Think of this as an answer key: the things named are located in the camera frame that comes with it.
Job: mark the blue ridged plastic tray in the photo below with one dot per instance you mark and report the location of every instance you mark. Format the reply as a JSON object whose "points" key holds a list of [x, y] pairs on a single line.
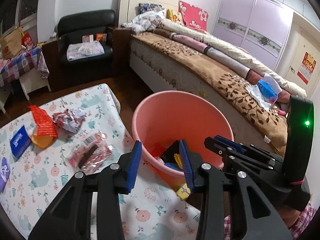
{"points": [[172, 166]]}

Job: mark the plaid pink pajamas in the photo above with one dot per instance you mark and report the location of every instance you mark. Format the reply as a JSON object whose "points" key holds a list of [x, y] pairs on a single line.
{"points": [[307, 220]]}

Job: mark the cream door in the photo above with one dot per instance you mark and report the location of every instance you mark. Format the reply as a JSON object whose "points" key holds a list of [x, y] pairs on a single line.
{"points": [[297, 47]]}

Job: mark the small yellow box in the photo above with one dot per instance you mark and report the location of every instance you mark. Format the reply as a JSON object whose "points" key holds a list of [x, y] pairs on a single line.
{"points": [[182, 191]]}

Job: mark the red gift bag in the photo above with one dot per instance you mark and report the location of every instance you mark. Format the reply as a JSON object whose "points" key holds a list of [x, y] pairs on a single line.
{"points": [[27, 40]]}

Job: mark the small white box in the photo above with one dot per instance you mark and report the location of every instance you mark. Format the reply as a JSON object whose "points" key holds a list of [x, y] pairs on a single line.
{"points": [[88, 38]]}

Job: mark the bed with brown blanket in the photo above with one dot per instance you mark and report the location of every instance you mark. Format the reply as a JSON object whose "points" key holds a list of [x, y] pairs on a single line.
{"points": [[212, 75]]}

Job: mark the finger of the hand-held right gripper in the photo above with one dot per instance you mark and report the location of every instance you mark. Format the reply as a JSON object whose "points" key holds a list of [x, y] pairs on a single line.
{"points": [[240, 162], [232, 142]]}

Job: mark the small pink object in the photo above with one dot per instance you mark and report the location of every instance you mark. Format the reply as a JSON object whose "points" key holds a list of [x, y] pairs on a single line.
{"points": [[282, 111]]}

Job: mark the opened blue tissue pack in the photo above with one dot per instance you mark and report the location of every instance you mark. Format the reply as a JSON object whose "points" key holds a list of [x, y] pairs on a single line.
{"points": [[268, 91]]}

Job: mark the red wall calendar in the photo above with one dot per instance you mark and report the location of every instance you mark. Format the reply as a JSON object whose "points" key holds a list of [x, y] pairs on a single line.
{"points": [[307, 67]]}

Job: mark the person's right hand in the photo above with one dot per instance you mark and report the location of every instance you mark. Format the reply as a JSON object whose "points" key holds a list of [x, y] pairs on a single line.
{"points": [[288, 216]]}

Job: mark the white tissue sheet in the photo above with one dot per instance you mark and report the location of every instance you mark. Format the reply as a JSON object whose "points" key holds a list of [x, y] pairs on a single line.
{"points": [[255, 95]]}

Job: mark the black leather armchair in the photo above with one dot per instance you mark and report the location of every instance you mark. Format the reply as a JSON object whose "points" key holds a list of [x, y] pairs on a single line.
{"points": [[85, 20]]}

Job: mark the dark floral pillow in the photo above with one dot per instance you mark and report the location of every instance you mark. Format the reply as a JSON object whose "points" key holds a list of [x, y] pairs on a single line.
{"points": [[148, 8]]}

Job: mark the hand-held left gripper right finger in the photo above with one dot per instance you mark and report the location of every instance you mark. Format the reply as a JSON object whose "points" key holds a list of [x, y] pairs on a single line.
{"points": [[187, 167]]}

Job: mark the brown paper bag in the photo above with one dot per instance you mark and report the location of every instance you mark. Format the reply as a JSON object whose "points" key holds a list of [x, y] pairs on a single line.
{"points": [[11, 43]]}

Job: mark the white table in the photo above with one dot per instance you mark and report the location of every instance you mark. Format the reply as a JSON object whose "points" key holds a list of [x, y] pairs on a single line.
{"points": [[32, 82]]}

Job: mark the red snack bag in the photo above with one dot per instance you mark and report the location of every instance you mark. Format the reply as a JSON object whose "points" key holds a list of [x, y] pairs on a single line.
{"points": [[43, 123]]}

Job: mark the small orange box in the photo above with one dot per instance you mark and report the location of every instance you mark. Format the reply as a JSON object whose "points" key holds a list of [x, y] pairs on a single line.
{"points": [[101, 37]]}

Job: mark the crumpled white printed duvet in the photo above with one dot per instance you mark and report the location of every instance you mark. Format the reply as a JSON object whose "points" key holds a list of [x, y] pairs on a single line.
{"points": [[142, 21]]}

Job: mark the clear red-printed plastic packet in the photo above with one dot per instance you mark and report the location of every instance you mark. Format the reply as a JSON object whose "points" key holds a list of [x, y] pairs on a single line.
{"points": [[100, 150]]}

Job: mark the blue boxed tissue pack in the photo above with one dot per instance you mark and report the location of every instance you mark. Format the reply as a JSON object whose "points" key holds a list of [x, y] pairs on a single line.
{"points": [[20, 141]]}

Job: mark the wooden side table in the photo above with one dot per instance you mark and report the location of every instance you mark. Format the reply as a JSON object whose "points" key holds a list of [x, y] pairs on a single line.
{"points": [[121, 52], [50, 67]]}

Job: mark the pink flower pillow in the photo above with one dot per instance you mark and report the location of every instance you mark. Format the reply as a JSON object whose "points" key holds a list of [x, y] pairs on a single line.
{"points": [[193, 16]]}

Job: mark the cream bed headboard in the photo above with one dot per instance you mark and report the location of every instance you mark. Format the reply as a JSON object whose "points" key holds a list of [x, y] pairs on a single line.
{"points": [[130, 2]]}

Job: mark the barred window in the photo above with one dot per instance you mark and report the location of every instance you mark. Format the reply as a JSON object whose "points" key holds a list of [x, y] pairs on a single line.
{"points": [[27, 7]]}

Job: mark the yellow flower pillow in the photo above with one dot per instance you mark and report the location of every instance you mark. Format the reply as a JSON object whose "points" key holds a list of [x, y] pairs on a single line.
{"points": [[175, 15]]}

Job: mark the purple soft packet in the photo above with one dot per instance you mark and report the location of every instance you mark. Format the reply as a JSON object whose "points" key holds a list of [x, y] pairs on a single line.
{"points": [[3, 173]]}

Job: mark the rolled patchwork quilt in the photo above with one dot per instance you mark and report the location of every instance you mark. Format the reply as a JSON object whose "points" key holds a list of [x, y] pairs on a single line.
{"points": [[225, 55]]}

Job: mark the pink plastic bucket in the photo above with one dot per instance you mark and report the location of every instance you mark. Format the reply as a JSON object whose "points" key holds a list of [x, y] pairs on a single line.
{"points": [[175, 120]]}

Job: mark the printed wrapper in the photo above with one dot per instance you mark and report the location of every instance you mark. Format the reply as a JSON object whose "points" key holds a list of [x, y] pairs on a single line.
{"points": [[67, 121]]}

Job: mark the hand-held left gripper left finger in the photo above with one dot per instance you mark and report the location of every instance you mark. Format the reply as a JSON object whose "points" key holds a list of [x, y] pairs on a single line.
{"points": [[132, 166]]}

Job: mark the folded pale printed cloth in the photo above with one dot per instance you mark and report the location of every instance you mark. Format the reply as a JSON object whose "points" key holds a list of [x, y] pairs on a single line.
{"points": [[85, 51]]}

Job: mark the lilac wardrobe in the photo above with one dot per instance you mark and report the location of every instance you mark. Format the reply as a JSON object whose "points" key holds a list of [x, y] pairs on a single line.
{"points": [[250, 12]]}

